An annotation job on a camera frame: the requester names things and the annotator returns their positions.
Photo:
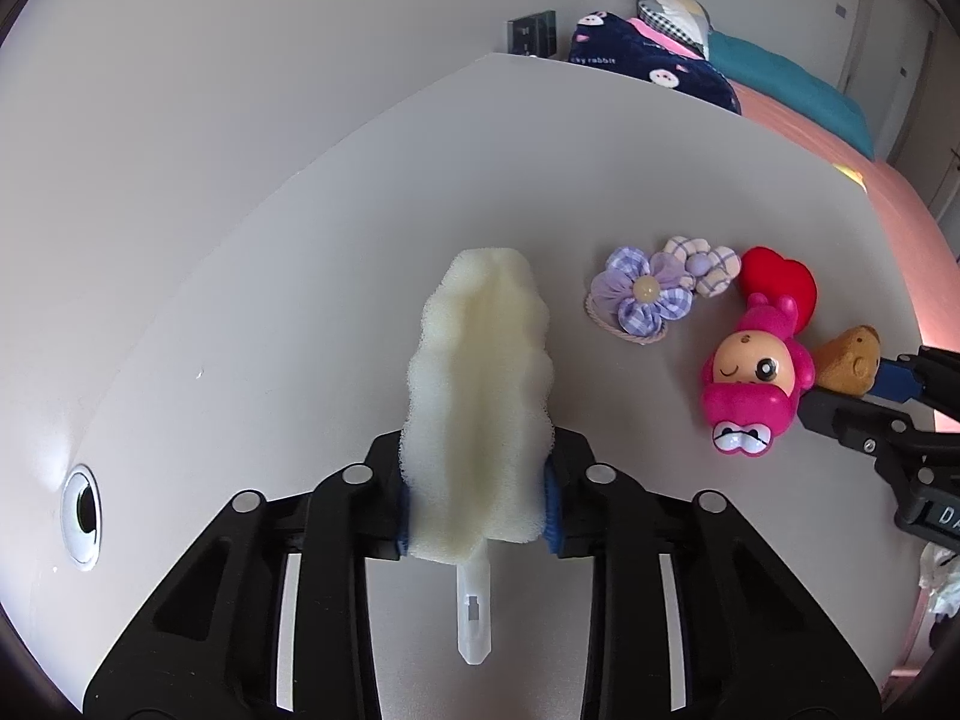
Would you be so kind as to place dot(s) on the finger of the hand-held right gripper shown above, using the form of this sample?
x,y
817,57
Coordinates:
x,y
919,379
847,416

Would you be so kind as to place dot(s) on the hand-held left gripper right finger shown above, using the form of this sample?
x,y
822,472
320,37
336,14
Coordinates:
x,y
553,517

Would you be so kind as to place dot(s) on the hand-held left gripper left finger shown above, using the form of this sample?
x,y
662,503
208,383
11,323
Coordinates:
x,y
401,517

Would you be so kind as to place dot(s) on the brown bear toy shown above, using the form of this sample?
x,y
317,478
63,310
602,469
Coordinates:
x,y
847,360

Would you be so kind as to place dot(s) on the white sponge brush head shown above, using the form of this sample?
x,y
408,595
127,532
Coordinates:
x,y
480,390

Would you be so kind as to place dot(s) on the white plastic bag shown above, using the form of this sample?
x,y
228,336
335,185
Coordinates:
x,y
941,577

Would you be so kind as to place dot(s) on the pink doll toy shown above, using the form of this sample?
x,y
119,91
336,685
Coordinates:
x,y
750,382

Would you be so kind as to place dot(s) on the pink bed sheet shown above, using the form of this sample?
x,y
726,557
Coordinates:
x,y
900,240

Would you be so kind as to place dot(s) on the red heart toy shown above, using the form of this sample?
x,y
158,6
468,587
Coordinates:
x,y
780,281

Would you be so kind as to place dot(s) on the small checked flower hair clip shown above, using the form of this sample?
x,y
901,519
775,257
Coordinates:
x,y
701,262

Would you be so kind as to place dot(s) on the yellow duck toy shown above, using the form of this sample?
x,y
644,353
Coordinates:
x,y
855,175

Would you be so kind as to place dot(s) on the teal blanket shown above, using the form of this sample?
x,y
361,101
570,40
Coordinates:
x,y
795,94

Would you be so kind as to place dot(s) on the grey door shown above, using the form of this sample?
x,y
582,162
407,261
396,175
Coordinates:
x,y
889,52

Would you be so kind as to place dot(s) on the navy printed blanket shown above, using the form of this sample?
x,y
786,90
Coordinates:
x,y
652,64

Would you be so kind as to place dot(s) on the pink cloth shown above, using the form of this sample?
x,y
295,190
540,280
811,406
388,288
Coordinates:
x,y
660,37

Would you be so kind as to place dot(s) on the checked pillow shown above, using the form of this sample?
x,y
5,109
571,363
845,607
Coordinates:
x,y
679,15

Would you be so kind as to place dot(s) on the black wall socket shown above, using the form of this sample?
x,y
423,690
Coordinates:
x,y
532,34

